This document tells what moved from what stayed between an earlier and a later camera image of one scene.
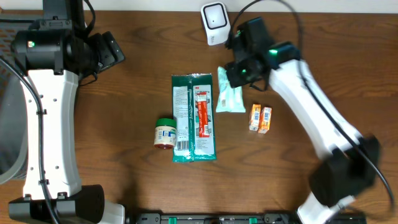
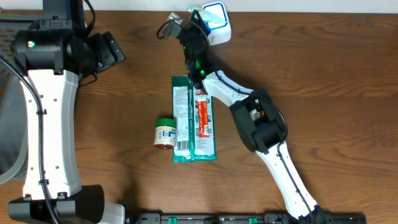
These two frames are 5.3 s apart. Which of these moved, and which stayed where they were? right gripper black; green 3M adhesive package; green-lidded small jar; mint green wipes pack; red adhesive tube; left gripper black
Moved: mint green wipes pack; right gripper black
Stayed: green-lidded small jar; red adhesive tube; left gripper black; green 3M adhesive package
